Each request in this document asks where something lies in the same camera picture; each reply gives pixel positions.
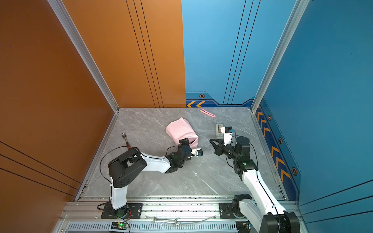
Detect left green circuit board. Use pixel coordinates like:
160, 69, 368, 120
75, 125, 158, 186
110, 221, 131, 233

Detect white tape dispenser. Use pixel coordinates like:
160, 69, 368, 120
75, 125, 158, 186
216, 123, 223, 139

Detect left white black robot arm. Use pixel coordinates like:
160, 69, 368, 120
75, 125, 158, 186
107, 138, 203, 214

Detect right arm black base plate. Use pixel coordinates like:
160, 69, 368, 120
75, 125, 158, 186
219, 203, 237, 219

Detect silver wrench on rail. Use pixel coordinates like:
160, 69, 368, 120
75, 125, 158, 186
145, 216, 181, 226

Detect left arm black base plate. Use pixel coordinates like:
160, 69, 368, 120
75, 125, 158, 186
97, 202, 143, 219

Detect green circuit board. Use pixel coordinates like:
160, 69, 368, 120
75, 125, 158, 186
236, 221, 251, 233
110, 221, 131, 233

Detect right green circuit board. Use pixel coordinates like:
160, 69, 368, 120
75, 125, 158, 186
236, 221, 251, 233

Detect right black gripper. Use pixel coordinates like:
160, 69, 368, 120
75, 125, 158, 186
210, 139, 241, 162

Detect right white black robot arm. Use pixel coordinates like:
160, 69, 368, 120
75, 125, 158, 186
209, 136, 301, 233

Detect pink scissors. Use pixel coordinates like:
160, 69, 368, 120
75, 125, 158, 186
200, 109, 216, 118

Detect pink wrapping paper sheet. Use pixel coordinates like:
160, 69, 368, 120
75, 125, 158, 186
166, 118, 199, 149

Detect red handled ratchet tool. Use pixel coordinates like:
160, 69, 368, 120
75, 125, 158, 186
122, 133, 131, 149

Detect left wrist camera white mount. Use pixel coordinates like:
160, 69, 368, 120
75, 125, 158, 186
187, 148, 204, 160

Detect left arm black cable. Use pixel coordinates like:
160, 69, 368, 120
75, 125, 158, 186
98, 145, 129, 185

